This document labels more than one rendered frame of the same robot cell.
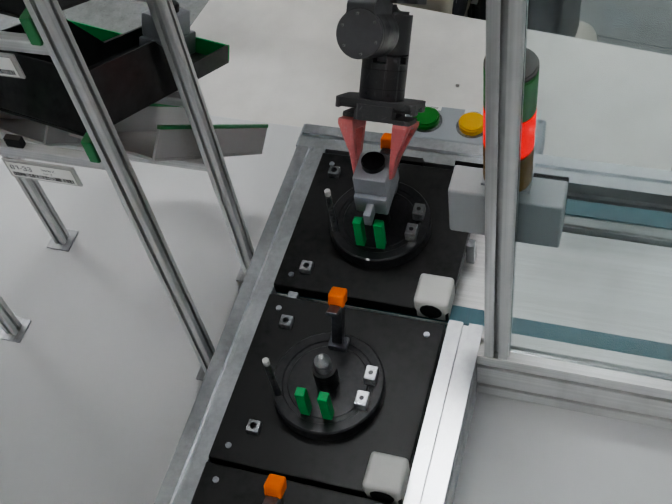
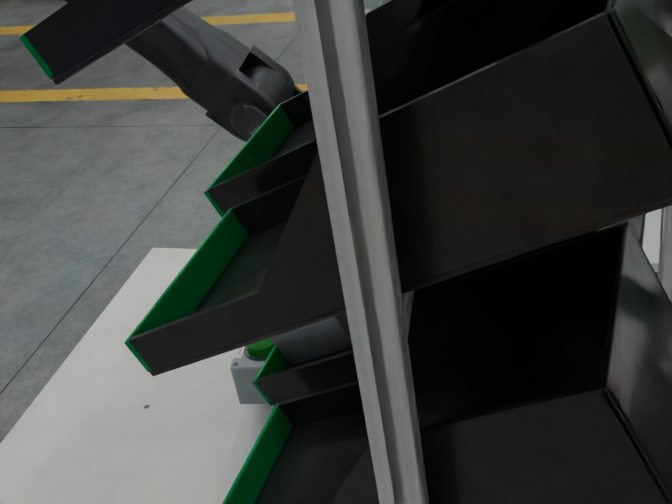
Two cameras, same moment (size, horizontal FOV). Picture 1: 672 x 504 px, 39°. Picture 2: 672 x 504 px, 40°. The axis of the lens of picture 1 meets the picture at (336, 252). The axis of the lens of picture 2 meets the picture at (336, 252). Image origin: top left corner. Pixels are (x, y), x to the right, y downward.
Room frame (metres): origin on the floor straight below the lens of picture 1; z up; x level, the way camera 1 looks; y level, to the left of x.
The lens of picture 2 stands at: (1.06, 0.71, 1.64)
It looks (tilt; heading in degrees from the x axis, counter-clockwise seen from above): 32 degrees down; 258
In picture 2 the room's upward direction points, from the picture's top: 10 degrees counter-clockwise
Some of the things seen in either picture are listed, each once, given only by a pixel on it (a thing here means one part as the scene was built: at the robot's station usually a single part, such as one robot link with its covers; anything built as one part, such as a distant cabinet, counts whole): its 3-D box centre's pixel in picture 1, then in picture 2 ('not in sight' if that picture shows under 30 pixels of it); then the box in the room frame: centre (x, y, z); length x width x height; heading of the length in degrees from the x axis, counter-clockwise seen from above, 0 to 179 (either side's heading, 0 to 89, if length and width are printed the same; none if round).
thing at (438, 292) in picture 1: (434, 297); not in sight; (0.67, -0.11, 0.97); 0.05 x 0.05 x 0.04; 64
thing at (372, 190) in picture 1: (373, 183); not in sight; (0.79, -0.07, 1.08); 0.08 x 0.04 x 0.07; 154
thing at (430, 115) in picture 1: (426, 120); (263, 347); (0.99, -0.17, 0.96); 0.04 x 0.04 x 0.02
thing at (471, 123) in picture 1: (472, 125); not in sight; (0.96, -0.24, 0.96); 0.04 x 0.04 x 0.02
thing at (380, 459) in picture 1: (325, 372); not in sight; (0.57, 0.04, 1.01); 0.24 x 0.24 x 0.13; 64
